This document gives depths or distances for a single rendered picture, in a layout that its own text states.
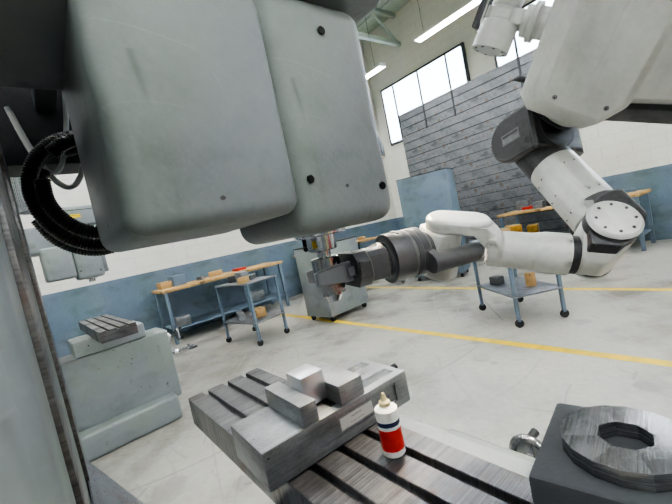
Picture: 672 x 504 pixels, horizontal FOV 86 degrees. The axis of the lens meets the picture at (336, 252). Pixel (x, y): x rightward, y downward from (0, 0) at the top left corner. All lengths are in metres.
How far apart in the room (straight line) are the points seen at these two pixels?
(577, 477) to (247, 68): 0.49
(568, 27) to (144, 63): 0.60
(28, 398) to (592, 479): 0.37
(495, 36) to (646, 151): 7.25
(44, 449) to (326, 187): 0.38
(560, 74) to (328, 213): 0.46
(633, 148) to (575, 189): 7.24
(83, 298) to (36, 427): 6.72
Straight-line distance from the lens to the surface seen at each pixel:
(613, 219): 0.71
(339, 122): 0.54
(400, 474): 0.69
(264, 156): 0.43
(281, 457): 0.71
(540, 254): 0.69
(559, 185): 0.79
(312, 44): 0.56
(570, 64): 0.75
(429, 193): 6.60
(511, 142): 0.86
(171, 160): 0.39
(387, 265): 0.59
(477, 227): 0.66
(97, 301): 7.00
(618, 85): 0.75
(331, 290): 0.58
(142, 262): 7.09
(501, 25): 0.80
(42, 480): 0.28
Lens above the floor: 1.31
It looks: 4 degrees down
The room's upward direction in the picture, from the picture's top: 12 degrees counter-clockwise
